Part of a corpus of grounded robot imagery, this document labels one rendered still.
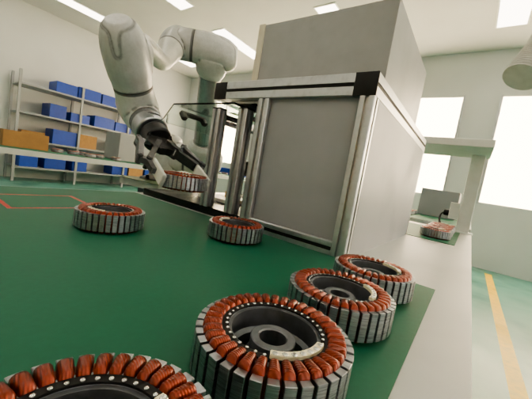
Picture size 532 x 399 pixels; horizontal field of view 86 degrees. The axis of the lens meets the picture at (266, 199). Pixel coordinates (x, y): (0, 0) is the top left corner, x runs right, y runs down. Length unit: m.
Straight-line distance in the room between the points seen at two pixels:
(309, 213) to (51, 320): 0.48
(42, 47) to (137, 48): 6.95
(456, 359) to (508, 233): 5.18
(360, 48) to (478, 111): 4.97
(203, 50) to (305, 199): 0.90
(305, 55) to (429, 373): 0.73
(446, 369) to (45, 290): 0.37
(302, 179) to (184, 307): 0.42
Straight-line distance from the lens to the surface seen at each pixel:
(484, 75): 5.86
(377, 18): 0.80
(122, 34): 0.82
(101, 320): 0.29
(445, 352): 0.36
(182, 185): 0.64
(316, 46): 0.84
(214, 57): 1.35
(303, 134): 0.66
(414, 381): 0.30
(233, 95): 0.80
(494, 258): 5.55
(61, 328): 0.29
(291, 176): 0.65
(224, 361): 0.19
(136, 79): 0.85
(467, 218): 1.86
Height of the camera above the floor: 0.89
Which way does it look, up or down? 5 degrees down
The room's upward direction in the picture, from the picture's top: 9 degrees clockwise
